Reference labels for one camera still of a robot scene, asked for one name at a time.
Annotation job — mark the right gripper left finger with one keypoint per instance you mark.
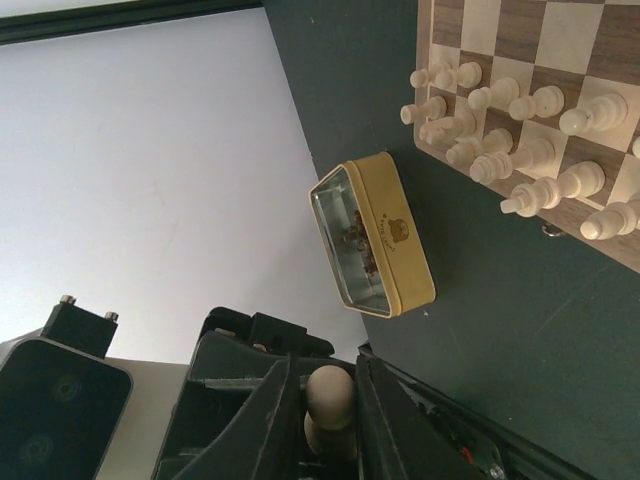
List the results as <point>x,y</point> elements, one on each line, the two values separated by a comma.
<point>262,440</point>

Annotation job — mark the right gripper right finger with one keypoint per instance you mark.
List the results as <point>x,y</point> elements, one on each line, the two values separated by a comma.
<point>401,438</point>

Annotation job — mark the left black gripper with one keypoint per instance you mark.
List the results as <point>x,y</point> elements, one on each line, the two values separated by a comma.
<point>233,351</point>

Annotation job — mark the thirteenth light chess piece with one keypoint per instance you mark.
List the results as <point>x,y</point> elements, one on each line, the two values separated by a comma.
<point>329,423</point>

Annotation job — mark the twelfth light chess piece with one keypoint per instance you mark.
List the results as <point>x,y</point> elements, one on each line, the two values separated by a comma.
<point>580,180</point>

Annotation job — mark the light pawn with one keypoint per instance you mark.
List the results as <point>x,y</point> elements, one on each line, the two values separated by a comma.
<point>422,77</point>

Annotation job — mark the eleventh light chess piece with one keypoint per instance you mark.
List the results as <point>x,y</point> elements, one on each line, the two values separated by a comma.
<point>636,147</point>

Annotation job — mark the pile of dark chess pieces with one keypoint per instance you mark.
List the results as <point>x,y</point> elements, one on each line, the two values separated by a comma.
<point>356,233</point>

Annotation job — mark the yellow plastic tray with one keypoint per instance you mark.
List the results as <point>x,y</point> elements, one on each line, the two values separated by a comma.
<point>372,185</point>

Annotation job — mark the wooden chessboard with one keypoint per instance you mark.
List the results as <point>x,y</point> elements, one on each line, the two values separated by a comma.
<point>586,48</point>

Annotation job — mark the left black frame post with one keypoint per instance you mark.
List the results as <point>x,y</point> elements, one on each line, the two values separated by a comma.
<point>90,19</point>

